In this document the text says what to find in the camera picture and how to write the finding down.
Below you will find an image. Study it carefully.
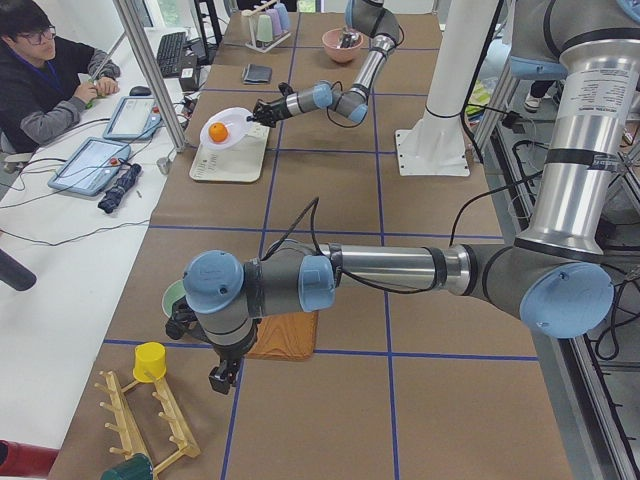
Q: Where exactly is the metal scoop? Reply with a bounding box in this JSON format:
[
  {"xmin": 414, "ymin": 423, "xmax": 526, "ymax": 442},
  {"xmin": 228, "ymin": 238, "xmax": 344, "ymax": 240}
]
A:
[{"xmin": 338, "ymin": 28, "xmax": 360, "ymax": 49}]

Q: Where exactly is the white cup rack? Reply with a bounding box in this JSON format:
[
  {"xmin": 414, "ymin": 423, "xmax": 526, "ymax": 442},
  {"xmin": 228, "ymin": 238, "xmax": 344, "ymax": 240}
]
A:
[{"xmin": 240, "ymin": 0, "xmax": 291, "ymax": 53}]

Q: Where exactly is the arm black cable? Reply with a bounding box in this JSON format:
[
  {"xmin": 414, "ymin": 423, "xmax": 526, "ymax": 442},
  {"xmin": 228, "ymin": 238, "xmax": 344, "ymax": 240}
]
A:
[{"xmin": 259, "ymin": 196, "xmax": 441, "ymax": 296}]

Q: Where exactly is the small metal cup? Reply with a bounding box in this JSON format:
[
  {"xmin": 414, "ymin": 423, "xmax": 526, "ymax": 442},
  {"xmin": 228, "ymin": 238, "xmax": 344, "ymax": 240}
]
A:
[{"xmin": 156, "ymin": 157, "xmax": 172, "ymax": 175}]

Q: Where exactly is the yellow cup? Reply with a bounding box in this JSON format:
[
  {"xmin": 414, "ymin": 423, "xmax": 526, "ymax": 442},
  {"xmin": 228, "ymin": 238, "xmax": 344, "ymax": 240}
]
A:
[{"xmin": 133, "ymin": 342, "xmax": 167, "ymax": 383}]

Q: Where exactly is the cream bear tray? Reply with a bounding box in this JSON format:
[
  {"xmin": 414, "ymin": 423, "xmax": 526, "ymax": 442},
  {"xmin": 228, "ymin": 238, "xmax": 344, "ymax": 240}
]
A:
[{"xmin": 189, "ymin": 122, "xmax": 270, "ymax": 183}]

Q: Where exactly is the wooden cutting board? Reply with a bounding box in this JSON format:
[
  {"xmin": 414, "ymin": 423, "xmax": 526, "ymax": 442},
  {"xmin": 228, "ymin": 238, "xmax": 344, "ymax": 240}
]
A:
[{"xmin": 247, "ymin": 312, "xmax": 318, "ymax": 361}]

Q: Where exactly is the white round plate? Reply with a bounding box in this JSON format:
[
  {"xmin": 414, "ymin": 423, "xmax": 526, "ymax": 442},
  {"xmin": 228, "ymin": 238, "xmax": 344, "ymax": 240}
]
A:
[{"xmin": 200, "ymin": 107, "xmax": 251, "ymax": 150}]

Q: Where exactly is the green cup on rack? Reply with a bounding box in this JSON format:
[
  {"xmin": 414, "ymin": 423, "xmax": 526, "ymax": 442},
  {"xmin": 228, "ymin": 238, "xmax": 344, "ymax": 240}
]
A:
[{"xmin": 256, "ymin": 14, "xmax": 274, "ymax": 47}]

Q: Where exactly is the dark green cup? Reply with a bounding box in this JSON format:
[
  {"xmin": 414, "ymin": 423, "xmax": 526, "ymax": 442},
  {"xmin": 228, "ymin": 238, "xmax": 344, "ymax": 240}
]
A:
[{"xmin": 100, "ymin": 453, "xmax": 153, "ymax": 480}]

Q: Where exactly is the aluminium frame post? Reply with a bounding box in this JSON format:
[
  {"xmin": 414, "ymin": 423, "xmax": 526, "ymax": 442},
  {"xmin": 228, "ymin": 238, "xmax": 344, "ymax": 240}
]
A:
[{"xmin": 113, "ymin": 0, "xmax": 187, "ymax": 153}]

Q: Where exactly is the pink bowl with ice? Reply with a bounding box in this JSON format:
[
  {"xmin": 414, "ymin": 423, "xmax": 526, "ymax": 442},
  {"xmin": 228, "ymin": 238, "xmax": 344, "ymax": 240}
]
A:
[{"xmin": 321, "ymin": 28, "xmax": 364, "ymax": 64}]

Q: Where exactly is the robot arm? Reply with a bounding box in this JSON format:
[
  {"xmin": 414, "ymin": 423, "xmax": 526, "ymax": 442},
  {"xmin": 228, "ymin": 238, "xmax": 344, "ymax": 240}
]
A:
[
  {"xmin": 249, "ymin": 1, "xmax": 404, "ymax": 129},
  {"xmin": 182, "ymin": 1, "xmax": 639, "ymax": 394}
]

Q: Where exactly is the orange fruit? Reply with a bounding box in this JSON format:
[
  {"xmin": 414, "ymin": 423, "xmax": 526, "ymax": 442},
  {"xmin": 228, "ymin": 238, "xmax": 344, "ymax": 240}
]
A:
[{"xmin": 207, "ymin": 122, "xmax": 229, "ymax": 144}]

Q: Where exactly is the seated person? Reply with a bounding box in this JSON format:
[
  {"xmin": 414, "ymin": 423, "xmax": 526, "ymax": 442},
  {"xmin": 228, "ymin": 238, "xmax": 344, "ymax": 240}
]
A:
[{"xmin": 1, "ymin": 1, "xmax": 121, "ymax": 154}]

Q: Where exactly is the wooden peg rack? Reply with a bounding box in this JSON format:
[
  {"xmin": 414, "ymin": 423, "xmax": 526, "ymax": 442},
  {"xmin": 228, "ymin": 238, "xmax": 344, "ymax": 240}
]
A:
[{"xmin": 94, "ymin": 370, "xmax": 202, "ymax": 479}]

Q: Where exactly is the blue cup on rack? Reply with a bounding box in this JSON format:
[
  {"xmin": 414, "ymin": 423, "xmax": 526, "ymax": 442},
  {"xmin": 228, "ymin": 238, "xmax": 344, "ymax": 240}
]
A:
[{"xmin": 274, "ymin": 3, "xmax": 291, "ymax": 31}]

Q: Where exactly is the teach pendant near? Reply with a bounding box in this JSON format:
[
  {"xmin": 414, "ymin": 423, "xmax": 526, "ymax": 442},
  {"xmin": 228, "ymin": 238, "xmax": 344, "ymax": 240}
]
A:
[{"xmin": 47, "ymin": 137, "xmax": 131, "ymax": 197}]

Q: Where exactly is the folded dark blue umbrella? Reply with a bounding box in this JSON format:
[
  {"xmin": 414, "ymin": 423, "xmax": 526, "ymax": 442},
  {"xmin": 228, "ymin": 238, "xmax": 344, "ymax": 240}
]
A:
[{"xmin": 98, "ymin": 164, "xmax": 142, "ymax": 214}]

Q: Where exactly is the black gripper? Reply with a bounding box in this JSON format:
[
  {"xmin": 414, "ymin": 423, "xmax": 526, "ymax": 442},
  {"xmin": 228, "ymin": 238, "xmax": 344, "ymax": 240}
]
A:
[
  {"xmin": 246, "ymin": 97, "xmax": 292, "ymax": 128},
  {"xmin": 209, "ymin": 350, "xmax": 250, "ymax": 395}
]

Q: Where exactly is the teach pendant far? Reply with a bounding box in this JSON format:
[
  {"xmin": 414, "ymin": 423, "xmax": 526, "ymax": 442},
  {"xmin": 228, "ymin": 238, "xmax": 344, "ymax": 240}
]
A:
[{"xmin": 103, "ymin": 96, "xmax": 162, "ymax": 141}]

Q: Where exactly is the purple cup on rack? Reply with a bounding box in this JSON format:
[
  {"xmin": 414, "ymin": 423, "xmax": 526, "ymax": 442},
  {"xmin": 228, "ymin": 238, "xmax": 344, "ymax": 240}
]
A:
[{"xmin": 265, "ymin": 8, "xmax": 282, "ymax": 37}]

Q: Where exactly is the green ceramic bowl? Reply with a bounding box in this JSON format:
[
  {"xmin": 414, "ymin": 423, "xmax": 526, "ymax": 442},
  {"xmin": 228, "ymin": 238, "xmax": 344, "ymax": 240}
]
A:
[{"xmin": 162, "ymin": 279, "xmax": 186, "ymax": 318}]

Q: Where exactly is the black keyboard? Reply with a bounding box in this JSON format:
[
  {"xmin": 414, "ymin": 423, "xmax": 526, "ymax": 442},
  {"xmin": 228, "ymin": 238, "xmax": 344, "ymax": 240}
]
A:
[{"xmin": 156, "ymin": 31, "xmax": 187, "ymax": 78}]

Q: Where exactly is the teach pendant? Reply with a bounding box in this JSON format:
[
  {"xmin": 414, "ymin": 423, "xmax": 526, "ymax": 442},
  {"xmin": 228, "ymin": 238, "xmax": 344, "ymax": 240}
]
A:
[
  {"xmin": 47, "ymin": 137, "xmax": 131, "ymax": 197},
  {"xmin": 103, "ymin": 96, "xmax": 162, "ymax": 141}
]

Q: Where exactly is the black computer mouse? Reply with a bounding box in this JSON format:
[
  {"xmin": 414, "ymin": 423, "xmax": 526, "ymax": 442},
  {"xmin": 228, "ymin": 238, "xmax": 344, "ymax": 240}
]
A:
[{"xmin": 129, "ymin": 86, "xmax": 152, "ymax": 96}]

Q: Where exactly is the grey folded cloth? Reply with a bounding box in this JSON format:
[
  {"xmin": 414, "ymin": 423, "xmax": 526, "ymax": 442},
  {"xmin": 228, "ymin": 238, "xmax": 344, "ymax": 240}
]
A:
[{"xmin": 242, "ymin": 64, "xmax": 272, "ymax": 85}]

